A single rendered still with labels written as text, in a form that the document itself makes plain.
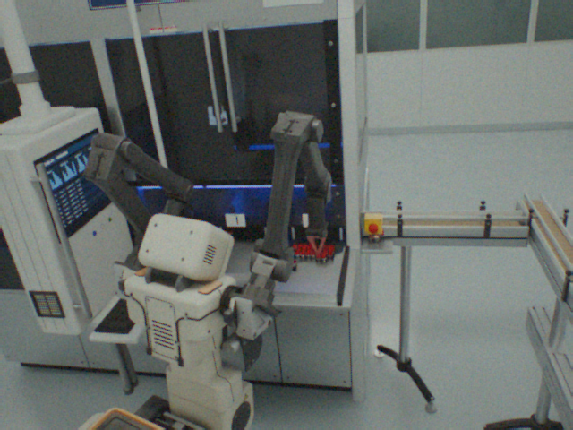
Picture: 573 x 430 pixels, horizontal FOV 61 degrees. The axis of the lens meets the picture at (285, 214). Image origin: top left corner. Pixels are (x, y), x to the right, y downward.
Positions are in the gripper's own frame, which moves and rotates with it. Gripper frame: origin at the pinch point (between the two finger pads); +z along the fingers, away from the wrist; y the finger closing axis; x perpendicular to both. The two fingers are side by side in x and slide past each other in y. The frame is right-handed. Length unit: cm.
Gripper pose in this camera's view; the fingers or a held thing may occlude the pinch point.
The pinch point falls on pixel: (318, 251)
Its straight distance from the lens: 169.1
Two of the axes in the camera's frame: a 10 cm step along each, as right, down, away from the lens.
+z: 0.7, 9.5, 3.0
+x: -9.8, 0.0, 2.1
